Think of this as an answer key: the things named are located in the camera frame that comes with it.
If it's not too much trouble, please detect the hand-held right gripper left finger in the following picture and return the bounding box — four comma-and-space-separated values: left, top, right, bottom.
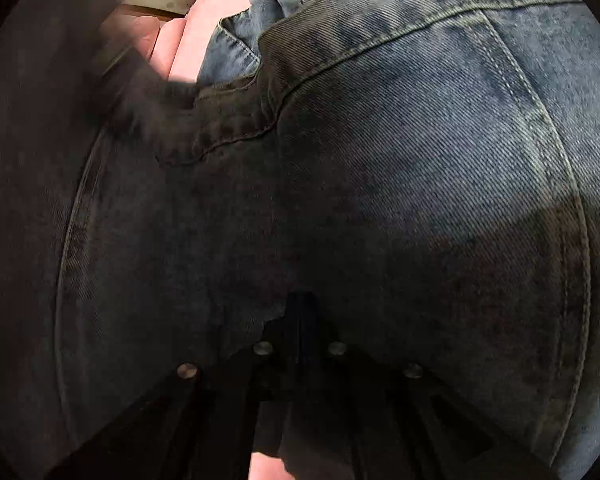
45, 292, 303, 480

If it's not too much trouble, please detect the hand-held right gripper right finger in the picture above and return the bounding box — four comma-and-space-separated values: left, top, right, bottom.
302, 292, 556, 480

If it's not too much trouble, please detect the blue denim jacket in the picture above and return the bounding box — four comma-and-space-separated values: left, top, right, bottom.
0, 0, 600, 480

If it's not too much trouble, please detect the pink plush blanket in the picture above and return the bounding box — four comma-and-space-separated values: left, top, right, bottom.
145, 0, 343, 86

